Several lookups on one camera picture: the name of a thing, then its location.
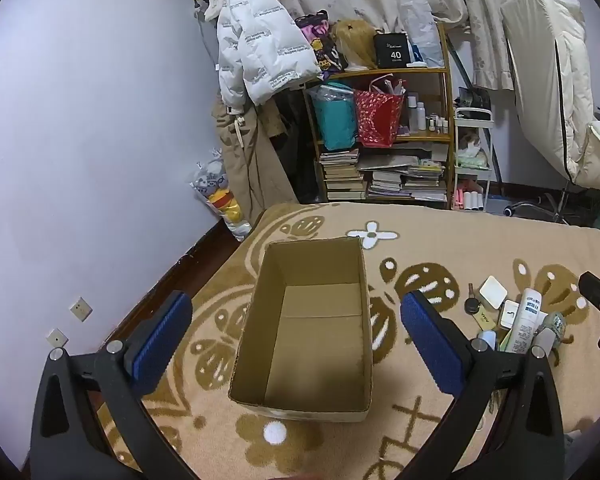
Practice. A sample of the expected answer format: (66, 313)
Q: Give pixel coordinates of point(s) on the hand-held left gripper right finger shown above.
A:
(432, 345)

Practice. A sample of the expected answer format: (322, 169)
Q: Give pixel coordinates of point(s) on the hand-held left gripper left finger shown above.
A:
(160, 345)

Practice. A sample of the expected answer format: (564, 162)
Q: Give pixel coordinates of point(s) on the black car key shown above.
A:
(472, 305)

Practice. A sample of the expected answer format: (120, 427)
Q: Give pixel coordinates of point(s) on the beige card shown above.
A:
(487, 321)

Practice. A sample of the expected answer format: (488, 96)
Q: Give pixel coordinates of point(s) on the white square case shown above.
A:
(492, 292)

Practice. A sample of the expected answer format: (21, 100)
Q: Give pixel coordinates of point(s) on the white power adapter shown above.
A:
(509, 315)

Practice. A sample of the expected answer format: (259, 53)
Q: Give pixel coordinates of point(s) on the cardboard box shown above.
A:
(320, 350)

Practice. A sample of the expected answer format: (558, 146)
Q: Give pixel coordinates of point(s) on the grey cylinder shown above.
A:
(544, 341)

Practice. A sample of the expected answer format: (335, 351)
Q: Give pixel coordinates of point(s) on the white tube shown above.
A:
(525, 322)

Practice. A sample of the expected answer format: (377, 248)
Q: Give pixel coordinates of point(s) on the bag of plush toys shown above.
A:
(220, 195)

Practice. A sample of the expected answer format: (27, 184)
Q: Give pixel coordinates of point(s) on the stack of books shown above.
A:
(385, 180)

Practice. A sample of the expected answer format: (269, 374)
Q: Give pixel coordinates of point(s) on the white cart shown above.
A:
(472, 160)

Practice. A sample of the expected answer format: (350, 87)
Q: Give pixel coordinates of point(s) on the beige coat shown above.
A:
(252, 160)

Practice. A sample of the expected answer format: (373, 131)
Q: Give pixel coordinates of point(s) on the cream office chair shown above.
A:
(545, 85)

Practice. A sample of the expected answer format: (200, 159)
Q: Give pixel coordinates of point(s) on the row of white bottles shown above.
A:
(430, 117)

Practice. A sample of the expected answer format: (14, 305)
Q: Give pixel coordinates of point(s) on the red gift bag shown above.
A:
(377, 117)

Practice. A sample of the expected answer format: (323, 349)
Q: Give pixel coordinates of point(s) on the teal bag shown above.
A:
(335, 120)

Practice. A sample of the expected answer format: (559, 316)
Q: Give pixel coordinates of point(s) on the wooden shelf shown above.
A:
(442, 85)

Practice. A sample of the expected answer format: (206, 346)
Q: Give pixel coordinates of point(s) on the black box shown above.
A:
(392, 50)

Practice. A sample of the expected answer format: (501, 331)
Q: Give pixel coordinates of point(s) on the clear plastic bag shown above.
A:
(425, 35)

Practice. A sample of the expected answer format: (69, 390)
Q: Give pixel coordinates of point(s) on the blonde wig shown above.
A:
(355, 42)

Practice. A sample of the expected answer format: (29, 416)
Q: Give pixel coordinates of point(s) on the dark printed bag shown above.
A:
(320, 42)

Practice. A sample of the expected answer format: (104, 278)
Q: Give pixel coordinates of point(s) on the white puffer jacket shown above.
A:
(260, 35)

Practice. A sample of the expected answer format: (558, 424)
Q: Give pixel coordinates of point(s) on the wall socket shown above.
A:
(57, 338)
(81, 309)

